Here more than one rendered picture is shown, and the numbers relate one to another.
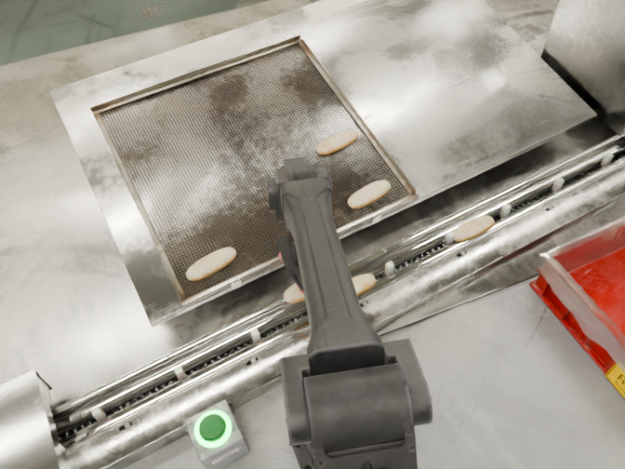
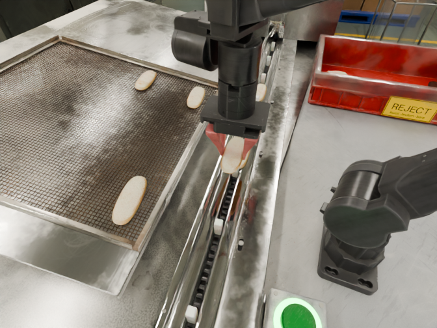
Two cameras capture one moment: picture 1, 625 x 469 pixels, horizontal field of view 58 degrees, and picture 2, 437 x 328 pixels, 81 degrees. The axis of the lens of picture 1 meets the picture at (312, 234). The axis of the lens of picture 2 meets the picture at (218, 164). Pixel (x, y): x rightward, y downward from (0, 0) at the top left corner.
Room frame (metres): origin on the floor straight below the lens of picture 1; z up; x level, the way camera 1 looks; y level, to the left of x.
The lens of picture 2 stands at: (0.31, 0.29, 1.24)
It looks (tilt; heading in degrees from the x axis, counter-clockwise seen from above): 45 degrees down; 311
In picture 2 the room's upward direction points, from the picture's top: straight up
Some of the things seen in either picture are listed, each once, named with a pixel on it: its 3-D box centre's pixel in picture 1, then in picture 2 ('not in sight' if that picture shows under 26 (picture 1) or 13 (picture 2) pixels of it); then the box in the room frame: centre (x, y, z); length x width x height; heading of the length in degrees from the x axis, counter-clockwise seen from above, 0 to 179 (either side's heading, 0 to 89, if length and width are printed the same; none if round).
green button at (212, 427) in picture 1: (212, 428); (297, 323); (0.29, 0.17, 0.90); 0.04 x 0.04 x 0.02
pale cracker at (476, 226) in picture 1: (472, 227); (259, 91); (0.67, -0.32, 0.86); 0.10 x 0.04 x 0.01; 116
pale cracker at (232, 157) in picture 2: (310, 285); (233, 152); (0.51, 0.01, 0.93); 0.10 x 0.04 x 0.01; 116
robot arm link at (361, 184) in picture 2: not in sight; (359, 209); (0.30, -0.01, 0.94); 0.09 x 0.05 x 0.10; 6
